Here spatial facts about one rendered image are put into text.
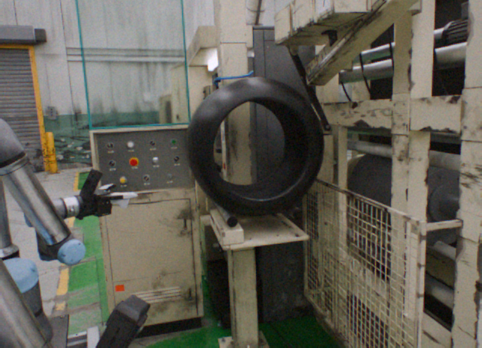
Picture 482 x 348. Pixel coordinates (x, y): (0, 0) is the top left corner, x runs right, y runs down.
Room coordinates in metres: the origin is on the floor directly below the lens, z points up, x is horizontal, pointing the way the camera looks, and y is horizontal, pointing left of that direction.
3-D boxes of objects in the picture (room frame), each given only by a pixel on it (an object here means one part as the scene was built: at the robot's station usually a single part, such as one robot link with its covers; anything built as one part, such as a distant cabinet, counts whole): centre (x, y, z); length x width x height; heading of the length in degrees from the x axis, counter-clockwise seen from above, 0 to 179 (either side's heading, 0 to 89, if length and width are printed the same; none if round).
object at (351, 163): (2.16, -0.78, 0.61); 0.33 x 0.06 x 0.86; 102
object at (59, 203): (1.14, 0.63, 1.04); 0.11 x 0.08 x 0.09; 138
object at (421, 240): (1.44, -0.43, 0.65); 0.90 x 0.02 x 0.70; 12
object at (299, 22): (1.53, -0.38, 1.71); 0.61 x 0.25 x 0.15; 12
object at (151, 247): (2.20, 0.57, 0.63); 0.56 x 0.41 x 1.27; 102
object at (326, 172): (1.89, -0.39, 1.05); 0.20 x 0.15 x 0.30; 12
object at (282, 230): (1.59, -0.06, 0.80); 0.37 x 0.36 x 0.02; 102
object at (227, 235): (1.56, 0.07, 0.84); 0.36 x 0.09 x 0.06; 12
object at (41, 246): (1.13, 0.62, 0.94); 0.11 x 0.08 x 0.11; 48
